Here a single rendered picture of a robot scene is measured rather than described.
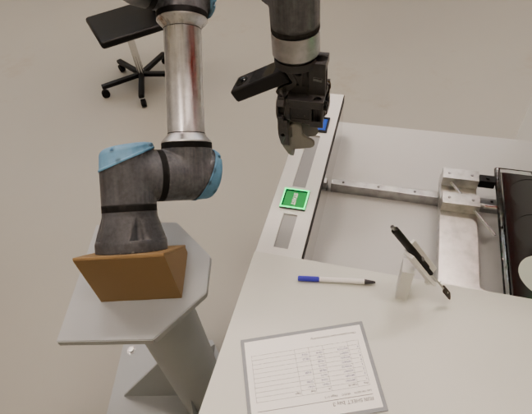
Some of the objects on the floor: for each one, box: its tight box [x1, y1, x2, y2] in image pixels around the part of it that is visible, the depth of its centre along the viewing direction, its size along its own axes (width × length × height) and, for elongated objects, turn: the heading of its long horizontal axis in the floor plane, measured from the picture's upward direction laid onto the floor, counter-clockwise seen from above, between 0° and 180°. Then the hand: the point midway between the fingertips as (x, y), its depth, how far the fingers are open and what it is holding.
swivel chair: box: [85, 4, 165, 108], centre depth 276 cm, size 56×56×87 cm
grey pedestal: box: [57, 222, 219, 414], centre depth 137 cm, size 51×44×82 cm
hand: (288, 148), depth 87 cm, fingers closed
